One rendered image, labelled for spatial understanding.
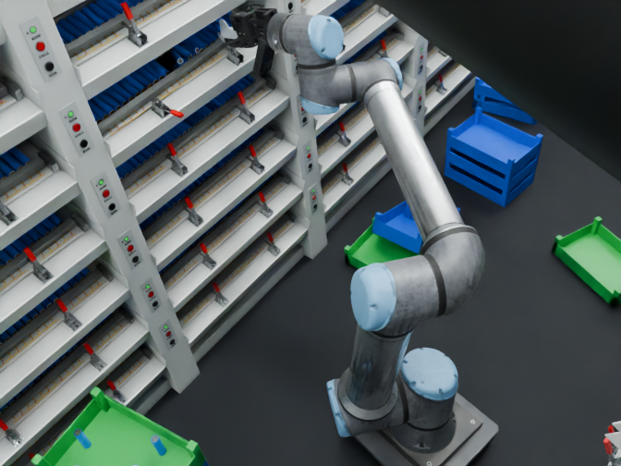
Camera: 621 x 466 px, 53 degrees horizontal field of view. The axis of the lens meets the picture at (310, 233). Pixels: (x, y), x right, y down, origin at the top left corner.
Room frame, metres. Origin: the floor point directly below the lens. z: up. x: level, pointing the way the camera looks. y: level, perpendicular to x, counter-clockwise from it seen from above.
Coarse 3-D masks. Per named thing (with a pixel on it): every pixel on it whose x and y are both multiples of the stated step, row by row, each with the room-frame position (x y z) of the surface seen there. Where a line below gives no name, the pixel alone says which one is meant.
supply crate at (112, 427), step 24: (96, 408) 0.78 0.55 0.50; (120, 408) 0.76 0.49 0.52; (72, 432) 0.72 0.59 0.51; (96, 432) 0.73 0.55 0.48; (120, 432) 0.72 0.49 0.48; (144, 432) 0.71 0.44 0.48; (168, 432) 0.68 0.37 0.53; (48, 456) 0.67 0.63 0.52; (72, 456) 0.68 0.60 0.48; (96, 456) 0.67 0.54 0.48; (120, 456) 0.66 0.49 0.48; (144, 456) 0.66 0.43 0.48; (168, 456) 0.65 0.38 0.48; (192, 456) 0.62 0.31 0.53
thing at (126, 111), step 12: (216, 48) 1.51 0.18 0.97; (192, 60) 1.46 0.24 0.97; (204, 60) 1.48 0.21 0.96; (180, 72) 1.41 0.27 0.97; (156, 84) 1.37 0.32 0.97; (168, 84) 1.38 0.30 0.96; (180, 84) 1.39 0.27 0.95; (144, 96) 1.33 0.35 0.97; (156, 96) 1.35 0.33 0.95; (120, 108) 1.28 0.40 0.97; (132, 108) 1.29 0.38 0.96; (108, 120) 1.25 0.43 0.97; (120, 120) 1.26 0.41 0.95
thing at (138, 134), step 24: (240, 48) 1.55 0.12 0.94; (192, 72) 1.45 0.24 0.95; (216, 72) 1.45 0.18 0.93; (240, 72) 1.48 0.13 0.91; (168, 96) 1.36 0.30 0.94; (192, 96) 1.36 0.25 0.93; (144, 120) 1.28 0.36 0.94; (168, 120) 1.29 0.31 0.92; (120, 144) 1.20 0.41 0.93; (144, 144) 1.24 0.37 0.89
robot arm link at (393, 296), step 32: (416, 256) 0.75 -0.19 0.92; (352, 288) 0.74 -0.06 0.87; (384, 288) 0.68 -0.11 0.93; (416, 288) 0.68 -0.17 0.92; (384, 320) 0.65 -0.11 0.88; (416, 320) 0.66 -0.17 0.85; (352, 352) 0.77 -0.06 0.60; (384, 352) 0.68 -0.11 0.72; (352, 384) 0.76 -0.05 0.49; (384, 384) 0.72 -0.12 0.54; (352, 416) 0.75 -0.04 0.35; (384, 416) 0.74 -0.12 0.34
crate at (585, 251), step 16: (592, 224) 1.54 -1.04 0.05; (560, 240) 1.46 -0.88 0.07; (576, 240) 1.51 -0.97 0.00; (592, 240) 1.50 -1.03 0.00; (608, 240) 1.48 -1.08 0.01; (560, 256) 1.44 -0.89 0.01; (576, 256) 1.44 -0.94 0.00; (592, 256) 1.42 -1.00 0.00; (608, 256) 1.42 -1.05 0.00; (576, 272) 1.36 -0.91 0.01; (592, 272) 1.35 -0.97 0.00; (608, 272) 1.35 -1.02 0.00; (592, 288) 1.28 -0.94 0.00; (608, 288) 1.24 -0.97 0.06
